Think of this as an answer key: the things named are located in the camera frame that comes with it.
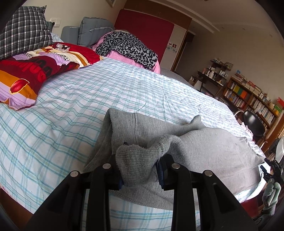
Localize black white plaid pillow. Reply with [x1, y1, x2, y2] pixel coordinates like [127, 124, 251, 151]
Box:
[1, 6, 53, 60]

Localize red patterned pillow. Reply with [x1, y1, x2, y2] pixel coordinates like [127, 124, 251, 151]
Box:
[1, 42, 102, 110]

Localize grey padded headboard cushion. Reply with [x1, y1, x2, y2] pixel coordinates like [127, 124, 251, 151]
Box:
[61, 17, 114, 47]

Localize plaid bed sheet mattress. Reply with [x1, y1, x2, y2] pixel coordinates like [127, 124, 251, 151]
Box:
[1, 58, 264, 230]

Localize grey sweatpants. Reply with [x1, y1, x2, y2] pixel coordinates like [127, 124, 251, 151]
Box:
[83, 108, 265, 211]

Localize black chair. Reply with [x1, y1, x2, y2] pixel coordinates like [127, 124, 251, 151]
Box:
[234, 110, 266, 143]

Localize dark wooden desk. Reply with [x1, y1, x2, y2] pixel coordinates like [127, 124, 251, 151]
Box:
[197, 71, 224, 97]

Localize leopard print garment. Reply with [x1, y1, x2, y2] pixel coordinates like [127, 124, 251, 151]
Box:
[95, 31, 159, 70]

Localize pink blanket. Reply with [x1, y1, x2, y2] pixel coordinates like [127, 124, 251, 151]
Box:
[92, 30, 161, 75]

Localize wall power socket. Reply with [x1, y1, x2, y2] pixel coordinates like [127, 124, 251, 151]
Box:
[50, 18, 61, 27]

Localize wooden bookshelf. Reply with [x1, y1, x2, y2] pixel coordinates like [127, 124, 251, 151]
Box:
[222, 77, 280, 132]

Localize desk top shelf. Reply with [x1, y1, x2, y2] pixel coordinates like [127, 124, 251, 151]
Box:
[205, 58, 233, 85]

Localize red wardrobe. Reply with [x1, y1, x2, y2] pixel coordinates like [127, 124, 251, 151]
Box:
[114, 1, 192, 71]

